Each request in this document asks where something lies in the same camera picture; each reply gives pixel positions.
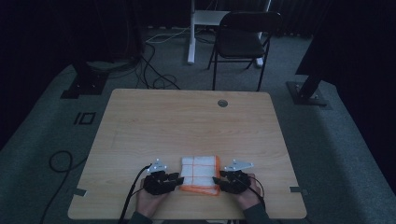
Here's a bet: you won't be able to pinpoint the black looped floor cable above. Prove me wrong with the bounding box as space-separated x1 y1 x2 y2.
38 150 89 224

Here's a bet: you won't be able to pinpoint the black tangled floor cables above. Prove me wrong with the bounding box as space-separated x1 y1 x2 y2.
134 43 181 91

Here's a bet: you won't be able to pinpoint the white desk frame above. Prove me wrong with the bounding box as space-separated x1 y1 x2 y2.
187 0 272 68

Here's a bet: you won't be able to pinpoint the black folding chair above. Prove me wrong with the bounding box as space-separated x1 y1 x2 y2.
207 11 283 91

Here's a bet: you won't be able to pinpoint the white cloth with orange edge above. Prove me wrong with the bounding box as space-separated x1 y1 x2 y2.
179 155 222 196

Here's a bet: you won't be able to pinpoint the white floor cable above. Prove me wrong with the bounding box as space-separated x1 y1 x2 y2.
145 27 191 44

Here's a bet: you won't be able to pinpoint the person's left hand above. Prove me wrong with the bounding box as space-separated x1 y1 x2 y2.
135 186 171 218

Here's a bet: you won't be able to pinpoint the person's right hand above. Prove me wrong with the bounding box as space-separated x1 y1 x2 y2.
234 173 264 211

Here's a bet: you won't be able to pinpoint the left hand-held gripper black cable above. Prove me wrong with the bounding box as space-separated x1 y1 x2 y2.
118 163 152 224

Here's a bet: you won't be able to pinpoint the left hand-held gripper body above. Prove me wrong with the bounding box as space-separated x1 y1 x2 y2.
143 158 176 196

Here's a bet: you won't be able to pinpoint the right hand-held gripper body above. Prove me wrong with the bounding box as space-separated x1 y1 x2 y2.
221 159 255 195

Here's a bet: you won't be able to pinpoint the black metal stand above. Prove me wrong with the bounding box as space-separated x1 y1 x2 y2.
60 60 110 100
286 31 332 109

